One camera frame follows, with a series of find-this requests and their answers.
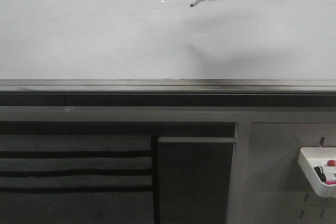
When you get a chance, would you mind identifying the pink capped marker in tray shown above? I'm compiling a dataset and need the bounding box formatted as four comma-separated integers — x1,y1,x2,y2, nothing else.
325,180,336,185

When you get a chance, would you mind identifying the white plastic marker tray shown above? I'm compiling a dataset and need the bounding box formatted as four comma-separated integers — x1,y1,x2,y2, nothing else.
298,147,335,198

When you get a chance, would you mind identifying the grey fabric pocket organizer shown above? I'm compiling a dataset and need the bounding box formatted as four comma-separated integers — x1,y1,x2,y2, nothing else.
1,135,160,223

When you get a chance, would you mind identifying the dark grey cabinet panel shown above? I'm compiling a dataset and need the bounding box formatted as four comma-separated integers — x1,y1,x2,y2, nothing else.
158,137,235,223

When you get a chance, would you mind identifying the grey aluminium whiteboard ledge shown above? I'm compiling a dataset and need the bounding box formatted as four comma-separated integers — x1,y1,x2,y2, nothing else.
1,79,335,95

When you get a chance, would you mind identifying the red capped marker in tray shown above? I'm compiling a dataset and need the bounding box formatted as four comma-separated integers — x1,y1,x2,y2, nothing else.
327,159,336,167

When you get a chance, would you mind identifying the white glossy whiteboard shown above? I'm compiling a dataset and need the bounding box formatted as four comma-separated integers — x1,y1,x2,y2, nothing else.
1,0,335,80

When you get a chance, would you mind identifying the grey slotted pegboard panel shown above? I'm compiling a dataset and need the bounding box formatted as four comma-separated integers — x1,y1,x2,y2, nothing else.
228,123,335,223

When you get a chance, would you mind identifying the grey metal frame beam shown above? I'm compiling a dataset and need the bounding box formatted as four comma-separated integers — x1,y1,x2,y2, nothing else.
1,106,335,123

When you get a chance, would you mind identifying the black capped marker in tray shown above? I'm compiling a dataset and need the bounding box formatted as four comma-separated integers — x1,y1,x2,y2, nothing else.
313,166,335,183

